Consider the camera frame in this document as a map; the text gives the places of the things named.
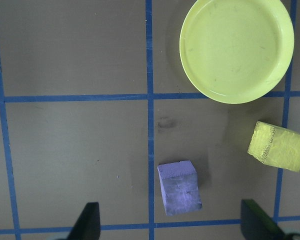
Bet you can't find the yellow foam block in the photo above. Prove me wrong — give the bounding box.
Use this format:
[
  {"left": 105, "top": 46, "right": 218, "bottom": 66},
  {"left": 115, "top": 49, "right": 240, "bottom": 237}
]
[{"left": 247, "top": 120, "right": 300, "bottom": 173}]

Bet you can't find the yellow round plate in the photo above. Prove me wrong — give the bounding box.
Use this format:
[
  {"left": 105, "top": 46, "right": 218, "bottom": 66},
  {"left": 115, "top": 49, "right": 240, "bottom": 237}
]
[{"left": 179, "top": 0, "right": 295, "bottom": 105}]

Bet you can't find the purple foam block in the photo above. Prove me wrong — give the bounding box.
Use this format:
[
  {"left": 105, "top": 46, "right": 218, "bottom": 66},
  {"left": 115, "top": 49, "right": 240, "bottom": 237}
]
[{"left": 156, "top": 160, "right": 203, "bottom": 217}]

